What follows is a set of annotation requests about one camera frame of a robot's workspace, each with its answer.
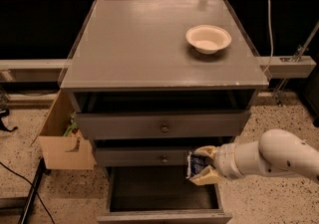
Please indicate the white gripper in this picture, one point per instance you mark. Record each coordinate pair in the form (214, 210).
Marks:
(225, 160)

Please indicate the blue rxbar blueberry wrapper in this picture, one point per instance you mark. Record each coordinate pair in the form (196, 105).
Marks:
(195, 164)

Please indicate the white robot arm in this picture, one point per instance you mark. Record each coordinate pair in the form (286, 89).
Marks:
(278, 153)

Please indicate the top grey drawer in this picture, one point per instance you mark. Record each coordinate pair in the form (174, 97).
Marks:
(161, 124)

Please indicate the open bottom grey drawer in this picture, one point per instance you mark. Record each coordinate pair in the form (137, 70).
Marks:
(160, 195)

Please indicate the grey drawer cabinet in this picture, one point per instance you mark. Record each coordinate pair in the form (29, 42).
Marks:
(134, 57)

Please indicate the middle grey drawer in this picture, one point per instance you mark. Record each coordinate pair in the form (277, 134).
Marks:
(142, 156)

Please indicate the white paper bowl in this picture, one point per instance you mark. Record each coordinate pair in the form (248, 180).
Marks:
(208, 39)

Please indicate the green item in box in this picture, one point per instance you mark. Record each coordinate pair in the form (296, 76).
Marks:
(71, 126)

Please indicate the cardboard box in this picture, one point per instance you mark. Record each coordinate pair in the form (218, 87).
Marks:
(71, 152)

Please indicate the black floor bar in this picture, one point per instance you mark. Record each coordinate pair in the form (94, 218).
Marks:
(28, 205)

